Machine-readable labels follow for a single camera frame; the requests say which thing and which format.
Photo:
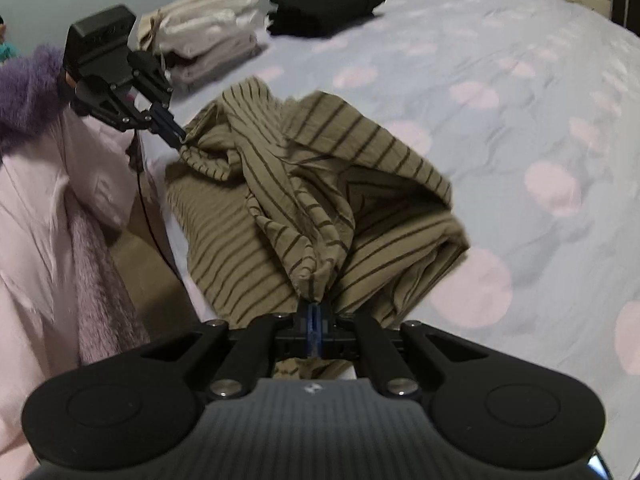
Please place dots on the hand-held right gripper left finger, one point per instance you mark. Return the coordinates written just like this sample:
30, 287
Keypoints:
306, 332

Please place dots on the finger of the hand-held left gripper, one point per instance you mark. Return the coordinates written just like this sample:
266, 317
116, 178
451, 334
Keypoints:
112, 105
157, 90

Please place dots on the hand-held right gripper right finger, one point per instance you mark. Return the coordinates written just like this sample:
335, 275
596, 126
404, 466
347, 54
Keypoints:
320, 332

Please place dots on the olive striped shirt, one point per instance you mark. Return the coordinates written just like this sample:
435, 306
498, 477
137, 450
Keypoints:
300, 185

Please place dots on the stack of white folded clothes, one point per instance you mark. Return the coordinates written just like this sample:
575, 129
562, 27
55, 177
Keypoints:
210, 25

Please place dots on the black folded clothes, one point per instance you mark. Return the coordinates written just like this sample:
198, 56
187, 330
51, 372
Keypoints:
325, 5

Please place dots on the smartphone with lit screen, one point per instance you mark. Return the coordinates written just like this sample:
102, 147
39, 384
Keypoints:
600, 467

